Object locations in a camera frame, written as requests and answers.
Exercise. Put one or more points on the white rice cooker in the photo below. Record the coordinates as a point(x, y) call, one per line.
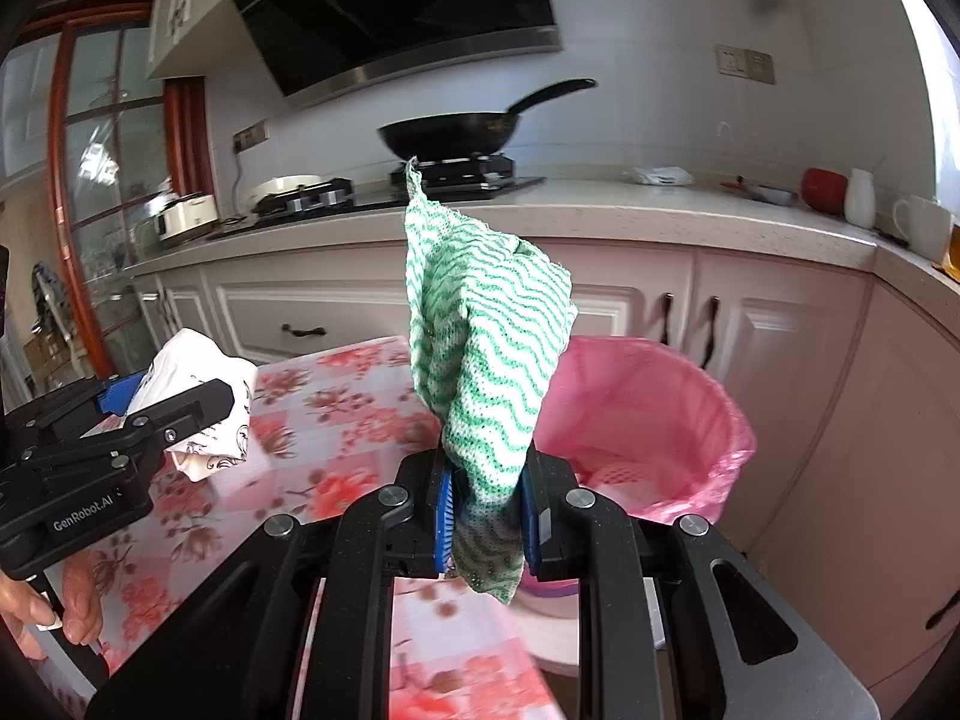
point(184, 219)

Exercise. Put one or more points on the black wok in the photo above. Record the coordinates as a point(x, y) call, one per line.
point(450, 135)

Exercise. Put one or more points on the white base cabinets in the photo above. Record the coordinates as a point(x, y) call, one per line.
point(810, 360)

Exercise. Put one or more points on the red foam net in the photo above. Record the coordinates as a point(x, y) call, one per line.
point(622, 474)

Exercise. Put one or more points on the white printed paper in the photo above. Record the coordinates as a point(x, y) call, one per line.
point(202, 360)

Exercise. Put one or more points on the white wall cabinet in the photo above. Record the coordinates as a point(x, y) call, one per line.
point(187, 7)

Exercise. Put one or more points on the floral tablecloth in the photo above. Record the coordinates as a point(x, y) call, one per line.
point(337, 405)

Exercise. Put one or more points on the red jar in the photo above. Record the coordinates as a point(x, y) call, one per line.
point(823, 190)

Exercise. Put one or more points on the person's left hand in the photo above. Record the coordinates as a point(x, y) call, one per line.
point(75, 600)

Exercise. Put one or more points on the white jug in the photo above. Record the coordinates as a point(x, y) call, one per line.
point(860, 199)

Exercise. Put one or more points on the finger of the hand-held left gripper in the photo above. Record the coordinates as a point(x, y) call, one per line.
point(116, 394)
point(191, 409)

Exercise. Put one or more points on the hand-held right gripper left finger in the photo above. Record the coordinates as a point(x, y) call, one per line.
point(444, 519)

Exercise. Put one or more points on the dark wall socket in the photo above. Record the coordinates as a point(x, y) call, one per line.
point(250, 136)

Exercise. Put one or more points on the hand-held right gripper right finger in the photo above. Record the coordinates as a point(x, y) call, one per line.
point(531, 519)

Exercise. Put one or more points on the pink-lined trash bin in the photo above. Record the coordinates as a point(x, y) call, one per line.
point(637, 405)

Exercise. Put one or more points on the beige wall socket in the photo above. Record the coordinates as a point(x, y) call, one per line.
point(744, 64)

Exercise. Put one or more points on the black gas stove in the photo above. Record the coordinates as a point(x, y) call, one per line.
point(420, 184)

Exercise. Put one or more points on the green wavy-striped cloth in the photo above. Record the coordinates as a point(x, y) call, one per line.
point(487, 330)

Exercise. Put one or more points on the black range hood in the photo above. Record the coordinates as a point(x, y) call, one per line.
point(390, 7)

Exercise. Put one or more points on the white mug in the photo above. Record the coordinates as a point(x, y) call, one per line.
point(926, 229)

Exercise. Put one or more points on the white plastic packet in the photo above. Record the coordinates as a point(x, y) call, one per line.
point(661, 175)

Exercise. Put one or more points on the metal plate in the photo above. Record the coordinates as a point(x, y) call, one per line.
point(769, 193)

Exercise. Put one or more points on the wooden-framed glass door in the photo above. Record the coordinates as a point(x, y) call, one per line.
point(97, 165)

